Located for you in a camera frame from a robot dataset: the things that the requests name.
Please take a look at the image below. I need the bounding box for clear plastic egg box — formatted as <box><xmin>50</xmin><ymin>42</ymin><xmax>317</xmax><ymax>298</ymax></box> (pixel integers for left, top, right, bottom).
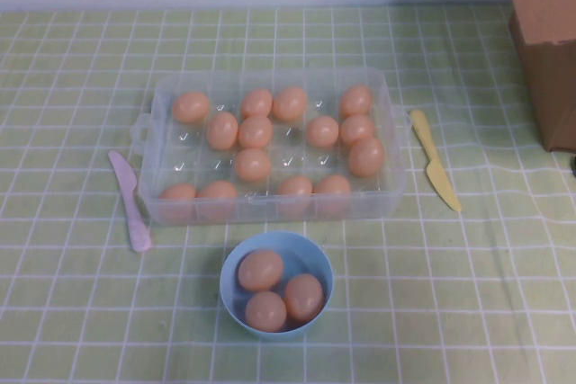
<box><xmin>130</xmin><ymin>67</ymin><xmax>411</xmax><ymax>227</ymax></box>

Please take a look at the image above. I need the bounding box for brown cardboard box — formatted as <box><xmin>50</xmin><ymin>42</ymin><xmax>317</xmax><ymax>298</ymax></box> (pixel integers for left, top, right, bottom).
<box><xmin>497</xmin><ymin>0</ymin><xmax>576</xmax><ymax>154</ymax></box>

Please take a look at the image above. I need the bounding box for brown egg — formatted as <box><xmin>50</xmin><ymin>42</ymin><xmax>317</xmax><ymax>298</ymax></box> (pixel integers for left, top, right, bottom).
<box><xmin>196</xmin><ymin>179</ymin><xmax>239</xmax><ymax>221</ymax></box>
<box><xmin>275</xmin><ymin>174</ymin><xmax>314</xmax><ymax>219</ymax></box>
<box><xmin>283</xmin><ymin>272</ymin><xmax>325</xmax><ymax>321</ymax></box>
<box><xmin>306</xmin><ymin>114</ymin><xmax>340</xmax><ymax>149</ymax></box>
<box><xmin>172</xmin><ymin>91</ymin><xmax>211</xmax><ymax>124</ymax></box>
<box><xmin>234</xmin><ymin>147</ymin><xmax>272</xmax><ymax>183</ymax></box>
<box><xmin>239</xmin><ymin>88</ymin><xmax>274</xmax><ymax>120</ymax></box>
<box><xmin>157</xmin><ymin>183</ymin><xmax>198</xmax><ymax>222</ymax></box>
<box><xmin>338</xmin><ymin>84</ymin><xmax>374</xmax><ymax>118</ymax></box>
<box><xmin>271</xmin><ymin>85</ymin><xmax>309</xmax><ymax>123</ymax></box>
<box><xmin>339</xmin><ymin>113</ymin><xmax>375</xmax><ymax>147</ymax></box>
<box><xmin>238</xmin><ymin>114</ymin><xmax>275</xmax><ymax>149</ymax></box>
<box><xmin>312</xmin><ymin>174</ymin><xmax>352</xmax><ymax>218</ymax></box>
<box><xmin>205</xmin><ymin>112</ymin><xmax>239</xmax><ymax>152</ymax></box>
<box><xmin>244</xmin><ymin>290</ymin><xmax>288</xmax><ymax>334</ymax></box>
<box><xmin>347</xmin><ymin>137</ymin><xmax>386</xmax><ymax>179</ymax></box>
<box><xmin>237</xmin><ymin>249</ymin><xmax>285</xmax><ymax>293</ymax></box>

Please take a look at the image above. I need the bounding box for pink plastic knife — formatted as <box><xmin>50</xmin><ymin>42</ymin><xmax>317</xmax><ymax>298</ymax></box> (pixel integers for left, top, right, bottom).
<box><xmin>107</xmin><ymin>150</ymin><xmax>153</xmax><ymax>254</ymax></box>

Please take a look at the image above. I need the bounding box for green checked tablecloth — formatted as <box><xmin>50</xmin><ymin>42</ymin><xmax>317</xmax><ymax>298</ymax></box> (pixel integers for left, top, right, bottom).
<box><xmin>0</xmin><ymin>4</ymin><xmax>576</xmax><ymax>384</ymax></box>

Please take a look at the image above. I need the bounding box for light blue bowl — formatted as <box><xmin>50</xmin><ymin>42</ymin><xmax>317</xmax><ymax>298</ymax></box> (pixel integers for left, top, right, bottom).
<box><xmin>219</xmin><ymin>229</ymin><xmax>335</xmax><ymax>343</ymax></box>

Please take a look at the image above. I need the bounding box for yellow plastic knife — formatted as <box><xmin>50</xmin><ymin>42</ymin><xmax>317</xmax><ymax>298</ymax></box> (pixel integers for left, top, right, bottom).
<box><xmin>408</xmin><ymin>108</ymin><xmax>464</xmax><ymax>213</ymax></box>

